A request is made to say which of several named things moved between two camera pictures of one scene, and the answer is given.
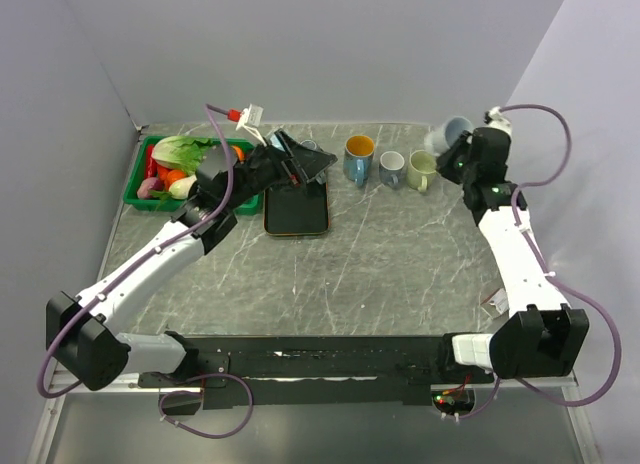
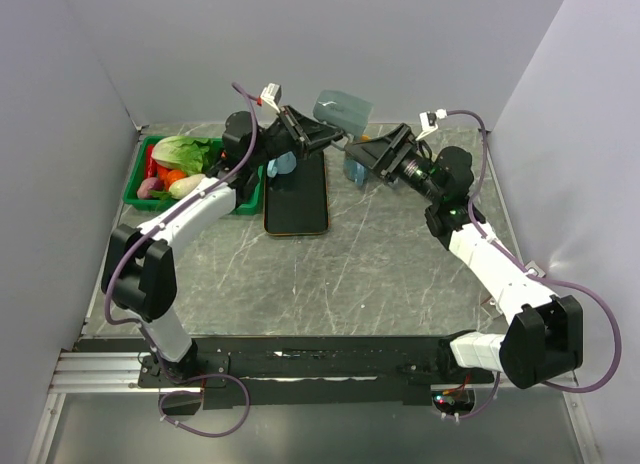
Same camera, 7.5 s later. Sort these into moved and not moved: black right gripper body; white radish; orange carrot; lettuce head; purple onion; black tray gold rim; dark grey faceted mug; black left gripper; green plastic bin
Moved: black left gripper; dark grey faceted mug; black right gripper body
Not moved: lettuce head; black tray gold rim; green plastic bin; orange carrot; purple onion; white radish
